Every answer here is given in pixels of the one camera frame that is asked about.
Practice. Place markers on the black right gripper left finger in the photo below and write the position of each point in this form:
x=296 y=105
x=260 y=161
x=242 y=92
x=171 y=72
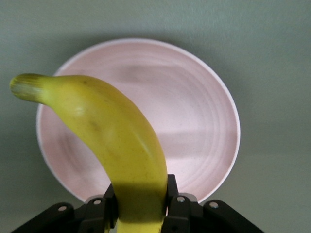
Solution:
x=92 y=213

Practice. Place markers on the pink round plate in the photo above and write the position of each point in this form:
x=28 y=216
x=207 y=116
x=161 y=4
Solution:
x=189 y=121

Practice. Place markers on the yellow banana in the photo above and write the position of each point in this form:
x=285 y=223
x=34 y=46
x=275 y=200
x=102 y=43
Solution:
x=116 y=136

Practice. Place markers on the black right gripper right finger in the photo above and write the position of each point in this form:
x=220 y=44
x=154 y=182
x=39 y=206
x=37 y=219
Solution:
x=189 y=213

